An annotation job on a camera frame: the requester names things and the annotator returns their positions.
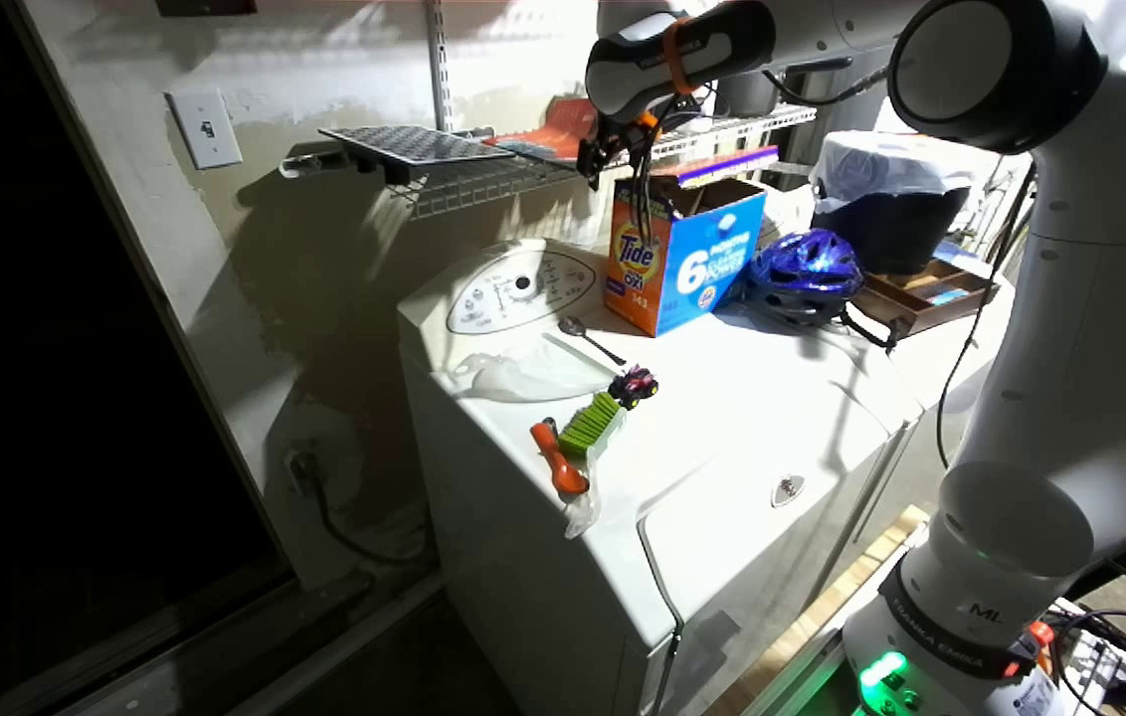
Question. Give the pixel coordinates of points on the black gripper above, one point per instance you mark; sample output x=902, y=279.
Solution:
x=605, y=142

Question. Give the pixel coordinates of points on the orange blue magazine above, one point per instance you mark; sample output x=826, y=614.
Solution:
x=563, y=130

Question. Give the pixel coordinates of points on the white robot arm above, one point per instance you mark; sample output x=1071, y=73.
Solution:
x=1040, y=483

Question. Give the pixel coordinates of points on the blue detergent box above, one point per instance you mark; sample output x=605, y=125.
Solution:
x=679, y=254

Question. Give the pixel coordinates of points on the blue bicycle helmet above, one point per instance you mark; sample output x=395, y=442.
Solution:
x=803, y=277

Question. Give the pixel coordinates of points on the small dark toy car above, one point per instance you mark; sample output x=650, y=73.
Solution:
x=634, y=387

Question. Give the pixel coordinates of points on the green orange packet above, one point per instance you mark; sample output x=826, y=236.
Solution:
x=566, y=448

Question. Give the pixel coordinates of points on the white washing machine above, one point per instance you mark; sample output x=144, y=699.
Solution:
x=715, y=508

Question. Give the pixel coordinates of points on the white wire shelf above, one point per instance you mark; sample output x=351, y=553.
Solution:
x=439, y=173

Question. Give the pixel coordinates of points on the white wall outlet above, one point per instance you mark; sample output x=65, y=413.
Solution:
x=203, y=130

